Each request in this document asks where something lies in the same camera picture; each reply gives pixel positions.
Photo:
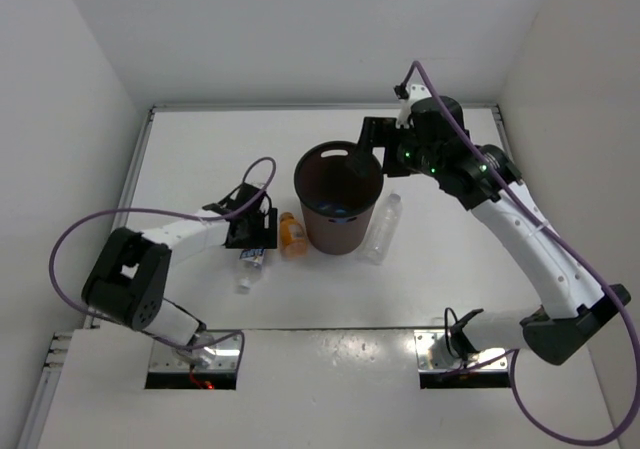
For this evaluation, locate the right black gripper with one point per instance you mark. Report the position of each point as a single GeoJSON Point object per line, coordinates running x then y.
{"type": "Point", "coordinates": [378, 132]}

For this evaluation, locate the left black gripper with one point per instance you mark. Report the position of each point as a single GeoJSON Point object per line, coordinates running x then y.
{"type": "Point", "coordinates": [265, 237]}

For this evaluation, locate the clear bottle white blue label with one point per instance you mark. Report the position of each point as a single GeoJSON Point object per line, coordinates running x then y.
{"type": "Point", "coordinates": [249, 270]}

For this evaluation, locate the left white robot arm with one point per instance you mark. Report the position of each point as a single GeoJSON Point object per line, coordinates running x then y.
{"type": "Point", "coordinates": [128, 281]}

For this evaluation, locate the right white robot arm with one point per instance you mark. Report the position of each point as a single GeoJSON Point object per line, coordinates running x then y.
{"type": "Point", "coordinates": [574, 304]}

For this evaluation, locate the brown plastic bin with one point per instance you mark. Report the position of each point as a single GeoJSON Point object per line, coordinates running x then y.
{"type": "Point", "coordinates": [322, 175]}

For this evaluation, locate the orange juice bottle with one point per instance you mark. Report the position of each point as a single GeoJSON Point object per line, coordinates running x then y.
{"type": "Point", "coordinates": [293, 240]}

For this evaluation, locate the clear unlabelled plastic bottle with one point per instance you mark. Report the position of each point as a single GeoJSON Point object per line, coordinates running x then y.
{"type": "Point", "coordinates": [382, 229]}

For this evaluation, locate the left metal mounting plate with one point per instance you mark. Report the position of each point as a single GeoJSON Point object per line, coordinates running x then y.
{"type": "Point", "coordinates": [221, 353]}

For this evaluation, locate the metal mounting plate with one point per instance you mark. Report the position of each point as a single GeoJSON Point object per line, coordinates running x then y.
{"type": "Point", "coordinates": [221, 353]}
{"type": "Point", "coordinates": [433, 357]}

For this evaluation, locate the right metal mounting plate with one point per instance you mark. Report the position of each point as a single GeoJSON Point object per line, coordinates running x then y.
{"type": "Point", "coordinates": [433, 357]}

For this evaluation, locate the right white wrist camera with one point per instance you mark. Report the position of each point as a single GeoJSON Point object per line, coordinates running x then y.
{"type": "Point", "coordinates": [408, 95]}

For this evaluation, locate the left aluminium rail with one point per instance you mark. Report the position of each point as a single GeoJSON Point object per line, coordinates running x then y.
{"type": "Point", "coordinates": [60, 341]}

